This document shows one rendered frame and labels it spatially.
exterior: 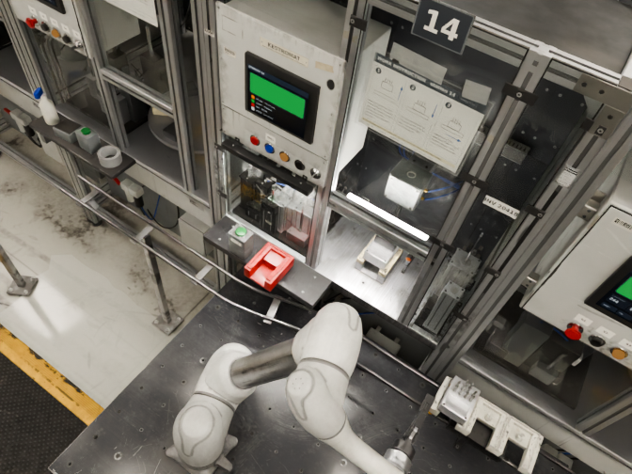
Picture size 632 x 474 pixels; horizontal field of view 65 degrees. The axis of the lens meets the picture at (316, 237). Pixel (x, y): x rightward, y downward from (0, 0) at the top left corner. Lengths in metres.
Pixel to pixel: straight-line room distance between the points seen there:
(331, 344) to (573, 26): 0.91
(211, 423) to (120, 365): 1.25
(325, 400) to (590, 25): 1.03
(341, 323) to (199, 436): 0.62
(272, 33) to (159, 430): 1.37
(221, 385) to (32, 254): 1.93
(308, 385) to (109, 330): 1.92
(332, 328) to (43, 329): 2.07
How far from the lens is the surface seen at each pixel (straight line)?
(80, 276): 3.17
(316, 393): 1.16
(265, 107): 1.52
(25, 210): 3.60
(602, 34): 1.34
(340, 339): 1.24
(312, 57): 1.36
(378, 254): 1.90
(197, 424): 1.65
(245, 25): 1.47
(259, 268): 1.94
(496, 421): 1.92
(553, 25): 1.30
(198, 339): 2.06
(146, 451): 1.94
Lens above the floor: 2.52
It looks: 52 degrees down
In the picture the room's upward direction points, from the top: 10 degrees clockwise
